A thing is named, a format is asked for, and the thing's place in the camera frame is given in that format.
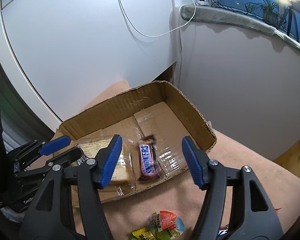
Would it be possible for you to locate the power strip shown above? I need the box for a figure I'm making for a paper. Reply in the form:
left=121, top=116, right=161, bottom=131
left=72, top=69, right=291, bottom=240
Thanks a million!
left=196, top=0, right=210, bottom=7

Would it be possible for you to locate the brown cardboard box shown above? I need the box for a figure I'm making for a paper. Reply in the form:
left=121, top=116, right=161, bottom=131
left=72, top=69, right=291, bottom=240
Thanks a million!
left=55, top=81, right=217, bottom=203

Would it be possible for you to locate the black tripod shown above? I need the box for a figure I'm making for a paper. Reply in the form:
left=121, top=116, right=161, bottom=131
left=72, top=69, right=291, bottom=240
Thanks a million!
left=276, top=5, right=300, bottom=42

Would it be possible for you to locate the white cable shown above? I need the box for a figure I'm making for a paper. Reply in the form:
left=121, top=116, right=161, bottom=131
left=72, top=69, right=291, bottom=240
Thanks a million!
left=111, top=0, right=197, bottom=38

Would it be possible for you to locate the potted plant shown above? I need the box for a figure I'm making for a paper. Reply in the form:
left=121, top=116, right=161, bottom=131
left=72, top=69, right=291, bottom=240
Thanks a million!
left=244, top=0, right=279, bottom=27

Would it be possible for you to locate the yellow snack packet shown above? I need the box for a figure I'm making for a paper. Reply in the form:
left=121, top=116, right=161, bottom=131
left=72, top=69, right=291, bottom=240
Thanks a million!
left=132, top=227, right=156, bottom=240

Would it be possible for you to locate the Snickers bar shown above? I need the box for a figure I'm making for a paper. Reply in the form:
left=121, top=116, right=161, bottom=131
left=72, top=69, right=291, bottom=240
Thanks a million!
left=136, top=134, right=161, bottom=181
left=217, top=225, right=229, bottom=237

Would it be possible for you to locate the red jelly cup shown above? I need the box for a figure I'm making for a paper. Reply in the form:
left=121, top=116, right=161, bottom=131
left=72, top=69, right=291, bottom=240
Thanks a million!
left=148, top=210, right=185, bottom=233

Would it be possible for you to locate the grey sill cloth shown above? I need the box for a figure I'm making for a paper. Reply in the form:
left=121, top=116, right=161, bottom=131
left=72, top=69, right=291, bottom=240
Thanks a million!
left=180, top=5, right=300, bottom=51

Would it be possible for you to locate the cracker pack clear wrapper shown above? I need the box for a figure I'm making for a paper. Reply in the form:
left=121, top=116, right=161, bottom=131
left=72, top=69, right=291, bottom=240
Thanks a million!
left=75, top=134, right=135, bottom=195

